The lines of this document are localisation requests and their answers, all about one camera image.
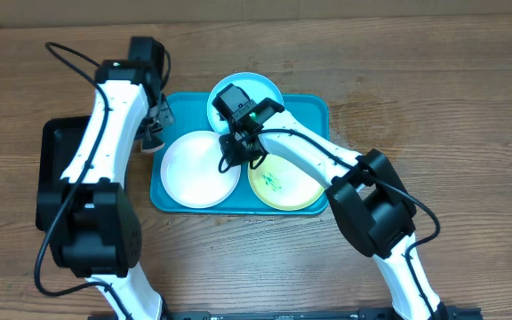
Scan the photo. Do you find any light blue plate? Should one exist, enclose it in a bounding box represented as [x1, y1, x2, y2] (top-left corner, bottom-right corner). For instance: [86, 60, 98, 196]
[207, 72, 284, 135]

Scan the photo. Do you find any pink white plate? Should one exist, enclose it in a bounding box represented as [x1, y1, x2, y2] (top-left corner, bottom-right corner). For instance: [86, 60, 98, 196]
[160, 131, 241, 209]

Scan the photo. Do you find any teal plastic tray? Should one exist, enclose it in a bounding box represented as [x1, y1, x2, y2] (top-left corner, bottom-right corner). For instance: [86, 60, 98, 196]
[150, 92, 330, 216]

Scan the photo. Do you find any yellow plate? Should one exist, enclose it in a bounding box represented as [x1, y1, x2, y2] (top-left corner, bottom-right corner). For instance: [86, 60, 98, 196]
[248, 155, 324, 211]

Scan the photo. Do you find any pink and black sponge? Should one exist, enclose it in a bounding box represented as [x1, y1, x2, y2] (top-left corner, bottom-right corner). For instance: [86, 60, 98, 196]
[141, 134, 164, 154]

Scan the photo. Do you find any black plastic tray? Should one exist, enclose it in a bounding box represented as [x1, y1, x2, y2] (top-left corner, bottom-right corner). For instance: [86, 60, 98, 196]
[35, 115, 128, 232]

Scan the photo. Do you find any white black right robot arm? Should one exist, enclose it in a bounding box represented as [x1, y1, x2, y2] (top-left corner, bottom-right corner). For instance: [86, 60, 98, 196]
[212, 97, 448, 319]

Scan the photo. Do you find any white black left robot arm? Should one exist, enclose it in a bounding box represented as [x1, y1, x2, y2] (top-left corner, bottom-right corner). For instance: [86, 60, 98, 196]
[33, 36, 174, 319]

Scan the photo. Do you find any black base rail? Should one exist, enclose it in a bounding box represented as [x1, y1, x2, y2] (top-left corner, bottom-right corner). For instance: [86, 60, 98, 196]
[87, 307, 484, 320]

